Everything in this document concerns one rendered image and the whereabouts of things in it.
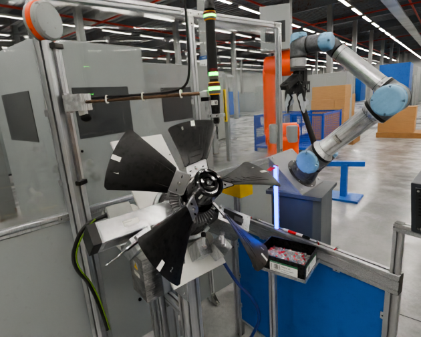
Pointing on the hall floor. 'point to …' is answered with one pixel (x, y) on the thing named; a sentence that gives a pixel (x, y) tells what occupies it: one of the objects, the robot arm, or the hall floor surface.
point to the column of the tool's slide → (44, 51)
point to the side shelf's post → (155, 318)
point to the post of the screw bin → (273, 304)
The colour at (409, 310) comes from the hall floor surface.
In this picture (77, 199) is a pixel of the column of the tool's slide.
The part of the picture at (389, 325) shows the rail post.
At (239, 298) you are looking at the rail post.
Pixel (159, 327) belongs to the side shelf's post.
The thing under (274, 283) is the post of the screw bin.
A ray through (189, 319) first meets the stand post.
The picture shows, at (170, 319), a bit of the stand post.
